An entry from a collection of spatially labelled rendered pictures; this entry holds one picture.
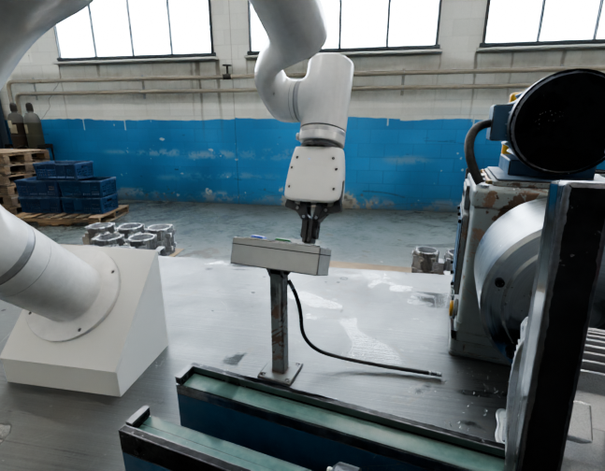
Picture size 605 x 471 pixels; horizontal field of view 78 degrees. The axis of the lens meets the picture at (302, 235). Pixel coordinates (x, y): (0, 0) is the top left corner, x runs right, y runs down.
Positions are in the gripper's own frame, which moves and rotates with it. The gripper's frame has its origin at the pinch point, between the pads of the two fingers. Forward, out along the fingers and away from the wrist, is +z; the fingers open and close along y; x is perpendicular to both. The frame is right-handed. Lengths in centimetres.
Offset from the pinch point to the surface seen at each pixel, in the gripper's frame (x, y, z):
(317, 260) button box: -3.5, 3.1, 4.8
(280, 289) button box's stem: -0.3, -4.2, 11.0
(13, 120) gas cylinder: 319, -628, -148
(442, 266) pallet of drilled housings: 239, 26, 0
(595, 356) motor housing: -28.5, 33.8, 9.0
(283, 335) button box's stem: 3.3, -3.8, 19.8
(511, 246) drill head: -7.0, 31.0, -0.5
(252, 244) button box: -3.5, -9.5, 3.5
